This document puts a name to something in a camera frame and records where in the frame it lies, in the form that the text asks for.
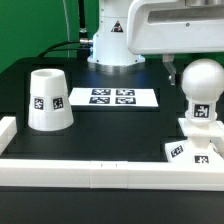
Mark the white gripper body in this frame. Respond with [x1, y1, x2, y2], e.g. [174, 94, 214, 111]
[127, 0, 224, 55]

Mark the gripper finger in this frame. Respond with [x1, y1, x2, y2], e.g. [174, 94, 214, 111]
[162, 54, 176, 85]

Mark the white lamp bulb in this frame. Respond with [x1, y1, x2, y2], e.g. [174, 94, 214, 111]
[181, 59, 224, 123]

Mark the white lamp base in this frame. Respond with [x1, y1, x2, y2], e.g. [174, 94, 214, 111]
[165, 118, 224, 165]

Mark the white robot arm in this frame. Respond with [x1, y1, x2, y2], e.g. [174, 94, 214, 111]
[88, 0, 224, 82]

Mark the white lamp shade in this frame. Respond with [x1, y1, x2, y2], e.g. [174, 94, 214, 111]
[28, 69, 74, 131]

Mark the white marker sheet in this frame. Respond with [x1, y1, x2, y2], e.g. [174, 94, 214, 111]
[69, 88, 158, 107]

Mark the white U-shaped fence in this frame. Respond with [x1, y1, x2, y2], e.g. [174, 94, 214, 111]
[0, 117, 224, 191]

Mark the black cable post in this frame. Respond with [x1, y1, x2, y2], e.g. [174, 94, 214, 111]
[77, 0, 89, 60]

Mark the grey thin cable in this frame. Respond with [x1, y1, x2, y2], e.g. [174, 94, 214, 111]
[61, 0, 72, 58]

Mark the black cable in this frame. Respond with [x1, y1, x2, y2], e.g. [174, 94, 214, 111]
[38, 40, 94, 58]

